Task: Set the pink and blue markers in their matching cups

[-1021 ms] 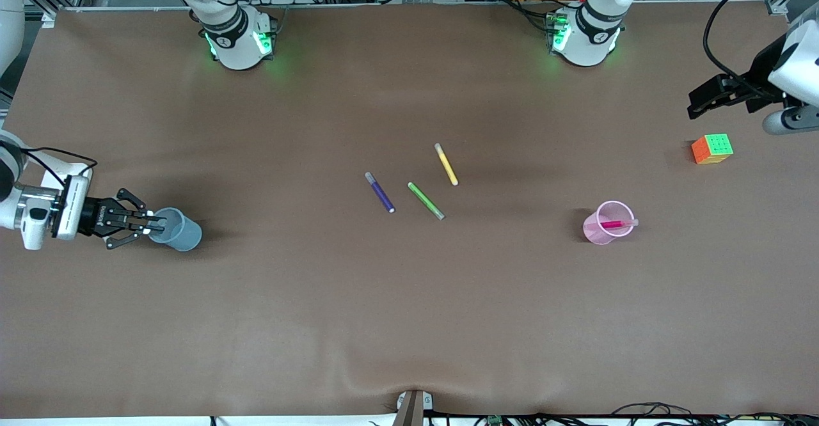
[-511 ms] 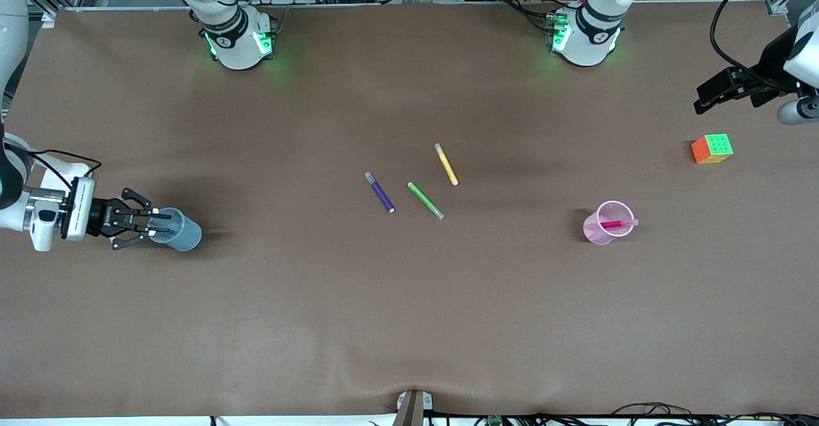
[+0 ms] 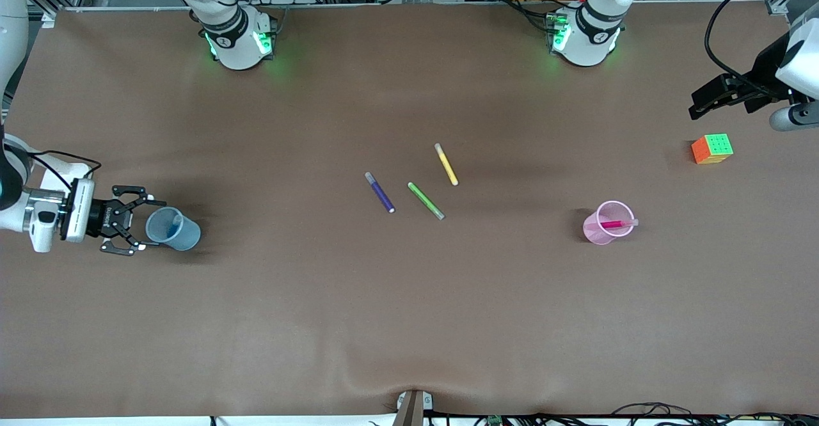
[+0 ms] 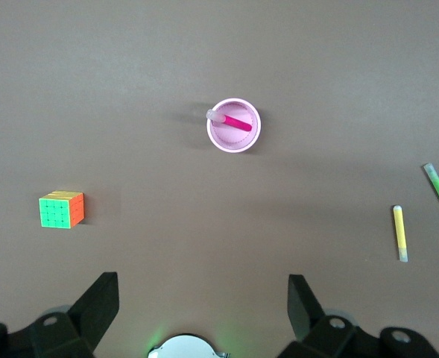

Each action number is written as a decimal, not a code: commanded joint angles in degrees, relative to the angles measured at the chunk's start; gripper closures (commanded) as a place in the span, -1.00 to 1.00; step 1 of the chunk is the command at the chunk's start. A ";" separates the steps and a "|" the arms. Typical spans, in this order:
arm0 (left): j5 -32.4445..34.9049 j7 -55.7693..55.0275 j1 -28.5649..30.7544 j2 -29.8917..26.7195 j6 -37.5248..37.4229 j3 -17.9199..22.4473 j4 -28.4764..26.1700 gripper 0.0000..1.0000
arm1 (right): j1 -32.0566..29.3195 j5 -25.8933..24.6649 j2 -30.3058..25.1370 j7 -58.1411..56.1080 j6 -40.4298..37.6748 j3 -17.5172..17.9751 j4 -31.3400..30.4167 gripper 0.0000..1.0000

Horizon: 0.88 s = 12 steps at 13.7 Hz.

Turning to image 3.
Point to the post with metal bracket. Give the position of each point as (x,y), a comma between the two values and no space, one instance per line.
(409,410)

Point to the purple marker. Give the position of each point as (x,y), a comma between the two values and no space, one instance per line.
(380,193)

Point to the light blue marker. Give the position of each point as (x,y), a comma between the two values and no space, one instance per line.
(176,223)

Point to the light blue plastic cup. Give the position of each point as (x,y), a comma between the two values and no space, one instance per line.
(189,237)

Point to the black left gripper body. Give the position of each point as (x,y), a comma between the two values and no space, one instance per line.
(763,71)

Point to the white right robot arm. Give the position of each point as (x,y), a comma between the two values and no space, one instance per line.
(237,48)

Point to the pink plastic cup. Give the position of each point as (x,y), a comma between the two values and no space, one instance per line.
(598,234)

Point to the green marker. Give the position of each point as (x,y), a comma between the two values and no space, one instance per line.
(425,201)

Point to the colourful puzzle cube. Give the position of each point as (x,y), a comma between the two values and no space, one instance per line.
(711,149)

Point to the pink marker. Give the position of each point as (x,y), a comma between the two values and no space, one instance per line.
(614,224)

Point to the yellow marker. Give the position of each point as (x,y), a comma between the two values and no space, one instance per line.
(446,164)

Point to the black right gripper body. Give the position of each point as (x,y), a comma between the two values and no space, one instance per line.
(100,216)

